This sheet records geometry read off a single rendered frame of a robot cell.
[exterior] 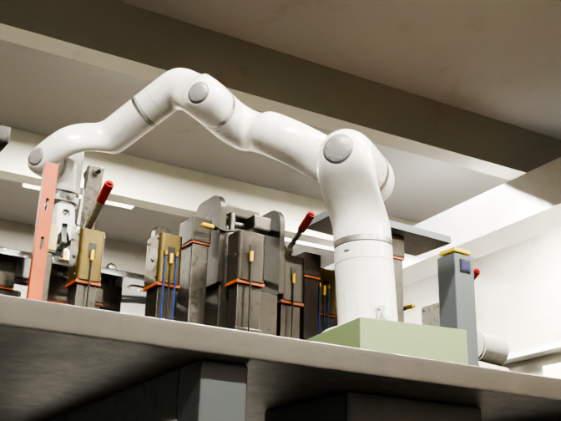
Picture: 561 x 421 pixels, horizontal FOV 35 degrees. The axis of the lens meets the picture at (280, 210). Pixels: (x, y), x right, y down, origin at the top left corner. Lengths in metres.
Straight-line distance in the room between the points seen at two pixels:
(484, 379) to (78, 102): 6.70
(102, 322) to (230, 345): 0.19
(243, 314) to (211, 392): 0.69
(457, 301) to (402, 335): 0.69
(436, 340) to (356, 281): 0.19
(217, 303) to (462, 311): 0.66
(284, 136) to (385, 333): 0.54
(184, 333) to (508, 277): 9.27
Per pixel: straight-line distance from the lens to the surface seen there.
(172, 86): 2.16
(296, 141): 1.94
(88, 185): 2.07
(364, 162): 1.79
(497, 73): 7.37
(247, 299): 2.00
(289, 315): 2.16
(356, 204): 1.80
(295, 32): 6.74
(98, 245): 2.00
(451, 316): 2.35
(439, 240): 2.31
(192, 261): 2.04
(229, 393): 1.33
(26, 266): 2.15
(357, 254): 1.77
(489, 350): 9.23
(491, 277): 10.67
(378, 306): 1.74
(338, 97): 7.09
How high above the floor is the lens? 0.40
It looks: 21 degrees up
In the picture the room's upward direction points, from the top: 2 degrees clockwise
